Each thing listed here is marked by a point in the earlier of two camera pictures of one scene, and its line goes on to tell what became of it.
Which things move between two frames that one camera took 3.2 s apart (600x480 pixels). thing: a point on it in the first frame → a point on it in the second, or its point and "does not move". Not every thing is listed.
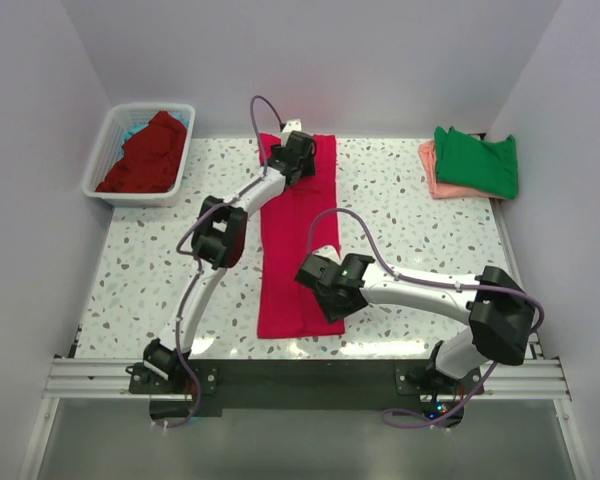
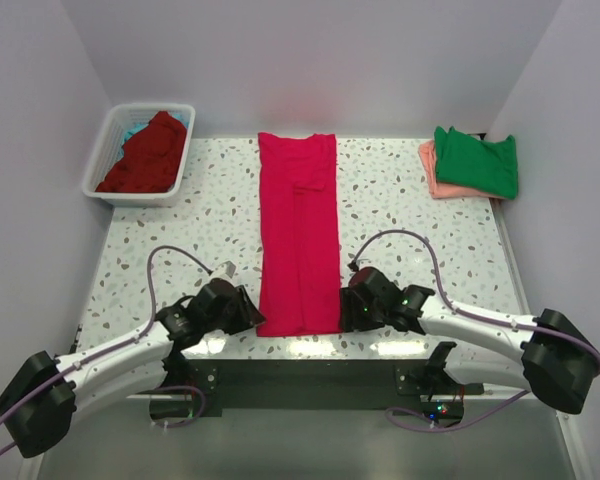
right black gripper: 333,313 → 349,317
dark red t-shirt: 152,160 does not move
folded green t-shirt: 485,168 does not move
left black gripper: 308,165 → 247,314
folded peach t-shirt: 443,189 does not move
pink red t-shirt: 299,221 does not move
